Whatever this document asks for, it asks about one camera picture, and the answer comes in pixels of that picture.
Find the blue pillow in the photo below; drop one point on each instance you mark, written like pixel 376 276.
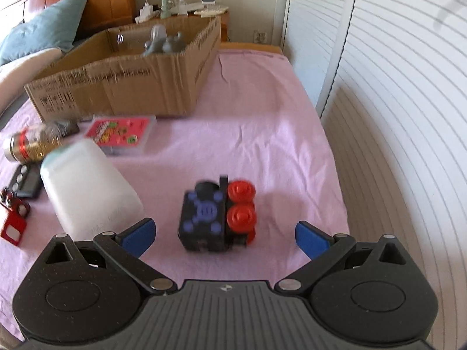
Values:
pixel 43 29

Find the wooden headboard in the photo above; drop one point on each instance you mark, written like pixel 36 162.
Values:
pixel 109 0

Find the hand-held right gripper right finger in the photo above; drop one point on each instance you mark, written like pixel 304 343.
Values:
pixel 310 240

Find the grey elephant toy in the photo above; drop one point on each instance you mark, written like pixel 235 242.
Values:
pixel 164 45

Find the white louvred closet door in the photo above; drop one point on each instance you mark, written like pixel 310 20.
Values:
pixel 401 135
pixel 313 25

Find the white remote control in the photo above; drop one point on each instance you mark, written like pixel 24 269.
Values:
pixel 211 11

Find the pink card box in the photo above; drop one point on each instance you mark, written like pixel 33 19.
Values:
pixel 120 131

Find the small red toy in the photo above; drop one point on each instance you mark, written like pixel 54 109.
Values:
pixel 12 222

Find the capsule bottle red label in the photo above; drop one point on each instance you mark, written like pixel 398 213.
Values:
pixel 33 144

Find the clear spray bottle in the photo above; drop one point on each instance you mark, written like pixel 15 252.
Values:
pixel 182 3

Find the white plastic jar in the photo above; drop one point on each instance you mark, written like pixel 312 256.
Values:
pixel 87 189

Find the beige quilt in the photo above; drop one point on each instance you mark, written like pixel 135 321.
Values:
pixel 22 69

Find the black cube toy red wheels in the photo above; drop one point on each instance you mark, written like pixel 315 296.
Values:
pixel 202 211

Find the wall socket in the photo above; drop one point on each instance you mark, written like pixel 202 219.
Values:
pixel 259 37

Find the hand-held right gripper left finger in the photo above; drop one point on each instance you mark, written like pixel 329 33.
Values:
pixel 140 236

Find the brown cardboard box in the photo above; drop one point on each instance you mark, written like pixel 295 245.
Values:
pixel 146 84

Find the wooden nightstand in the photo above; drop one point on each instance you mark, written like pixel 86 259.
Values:
pixel 224 25

